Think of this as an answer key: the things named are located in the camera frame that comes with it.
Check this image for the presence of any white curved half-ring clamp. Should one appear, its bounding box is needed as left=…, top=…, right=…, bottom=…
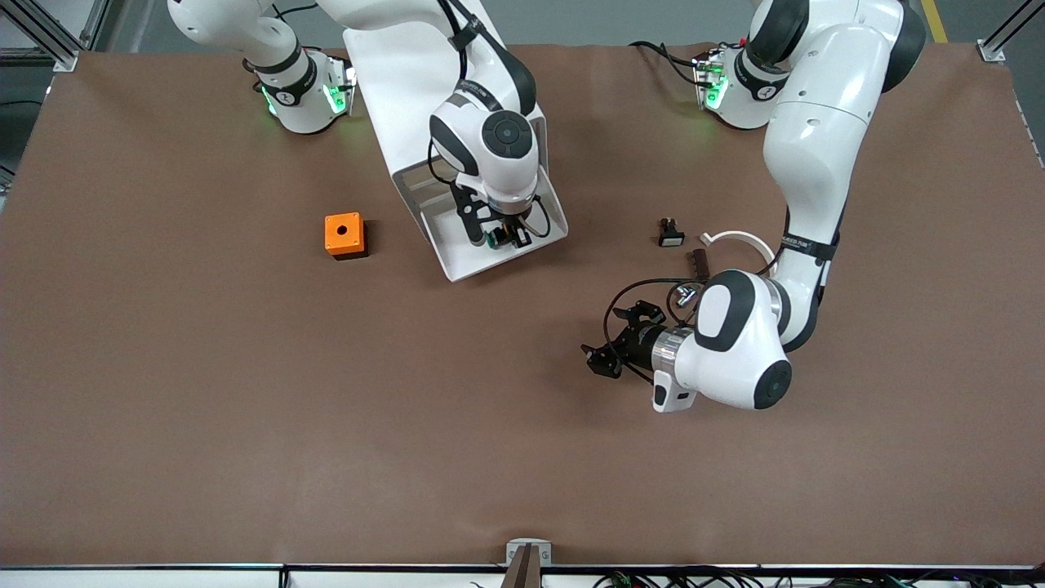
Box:
left=700, top=230, right=778, bottom=270

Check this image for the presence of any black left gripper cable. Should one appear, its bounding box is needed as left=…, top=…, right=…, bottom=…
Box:
left=602, top=277, right=713, bottom=386

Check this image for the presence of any orange push button box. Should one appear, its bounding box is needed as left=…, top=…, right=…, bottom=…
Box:
left=324, top=212, right=369, bottom=261

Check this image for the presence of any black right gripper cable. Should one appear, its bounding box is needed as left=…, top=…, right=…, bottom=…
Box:
left=428, top=137, right=554, bottom=241

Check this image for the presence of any white drawer cabinet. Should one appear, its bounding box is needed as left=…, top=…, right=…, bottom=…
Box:
left=343, top=0, right=550, bottom=197

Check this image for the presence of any white plastic drawer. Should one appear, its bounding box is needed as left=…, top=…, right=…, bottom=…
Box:
left=391, top=158, right=570, bottom=284

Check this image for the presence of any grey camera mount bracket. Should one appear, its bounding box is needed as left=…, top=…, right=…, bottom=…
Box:
left=505, top=538, right=553, bottom=588

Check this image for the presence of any aluminium frame profile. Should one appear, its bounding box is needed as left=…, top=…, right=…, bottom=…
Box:
left=975, top=0, right=1045, bottom=65
left=0, top=0, right=80, bottom=73

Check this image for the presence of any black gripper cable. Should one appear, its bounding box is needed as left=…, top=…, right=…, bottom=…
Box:
left=602, top=277, right=713, bottom=386
left=428, top=137, right=554, bottom=241

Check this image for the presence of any black base power cable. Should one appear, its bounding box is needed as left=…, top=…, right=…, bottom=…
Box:
left=628, top=40, right=705, bottom=87

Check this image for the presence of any white table edge rail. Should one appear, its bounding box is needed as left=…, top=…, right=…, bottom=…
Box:
left=0, top=563, right=1045, bottom=588

